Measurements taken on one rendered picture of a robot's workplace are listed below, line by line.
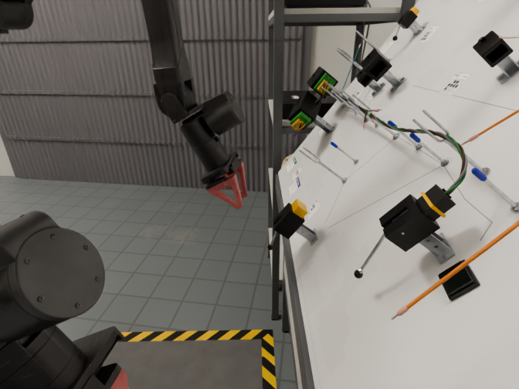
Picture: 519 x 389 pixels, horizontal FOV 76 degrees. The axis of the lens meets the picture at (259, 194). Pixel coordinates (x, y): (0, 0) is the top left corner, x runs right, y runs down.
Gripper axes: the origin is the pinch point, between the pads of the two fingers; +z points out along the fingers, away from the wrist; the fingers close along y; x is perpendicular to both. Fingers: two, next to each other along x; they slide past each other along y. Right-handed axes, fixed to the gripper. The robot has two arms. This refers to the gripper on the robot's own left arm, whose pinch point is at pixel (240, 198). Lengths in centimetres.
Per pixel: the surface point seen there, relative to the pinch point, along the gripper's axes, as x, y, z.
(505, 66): -53, 0, -1
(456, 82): -48.9, 10.0, 0.3
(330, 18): -36, 69, -23
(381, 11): -52, 75, -17
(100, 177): 221, 224, -12
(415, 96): -42.7, 19.0, 1.6
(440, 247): -31.7, -23.2, 10.9
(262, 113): 38, 224, 12
